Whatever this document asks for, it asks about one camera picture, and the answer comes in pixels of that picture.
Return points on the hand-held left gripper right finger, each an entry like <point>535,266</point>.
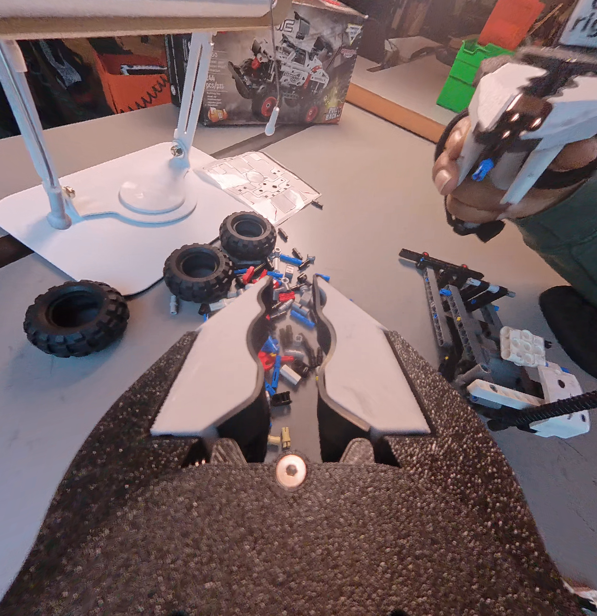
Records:
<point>370,380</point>

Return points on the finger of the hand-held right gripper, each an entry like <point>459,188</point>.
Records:
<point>582,115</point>
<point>495,86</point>

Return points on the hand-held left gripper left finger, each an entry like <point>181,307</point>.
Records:
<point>211,380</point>

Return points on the blue connector pin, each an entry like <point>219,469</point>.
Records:
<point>483,168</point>

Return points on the pile of small brick parts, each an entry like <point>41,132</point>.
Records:
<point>288,308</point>

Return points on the brick truck chassis model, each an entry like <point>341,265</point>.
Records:
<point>471,327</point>

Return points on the person's right forearm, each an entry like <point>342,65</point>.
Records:
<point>572,231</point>

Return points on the grey desk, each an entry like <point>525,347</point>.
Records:
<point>375,216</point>

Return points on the person's right hand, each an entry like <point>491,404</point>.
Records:
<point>471,202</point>

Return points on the green bin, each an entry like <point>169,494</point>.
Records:
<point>466,72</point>

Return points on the red plastic bin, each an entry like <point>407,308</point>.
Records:
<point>510,24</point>

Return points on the tan angled connector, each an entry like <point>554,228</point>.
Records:
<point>281,437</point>

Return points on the wood edged table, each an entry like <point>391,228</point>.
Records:
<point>399,106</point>

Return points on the black toy tire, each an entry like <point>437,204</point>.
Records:
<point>43,337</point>
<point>238,250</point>
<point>178,284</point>

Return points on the white sticker sheet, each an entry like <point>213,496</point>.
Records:
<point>260,187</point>

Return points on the white book stand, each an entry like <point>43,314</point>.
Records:
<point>86,216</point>

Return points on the toy truck set box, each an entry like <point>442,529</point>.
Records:
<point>288,72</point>

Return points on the orange crate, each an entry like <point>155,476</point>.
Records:
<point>134,86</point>

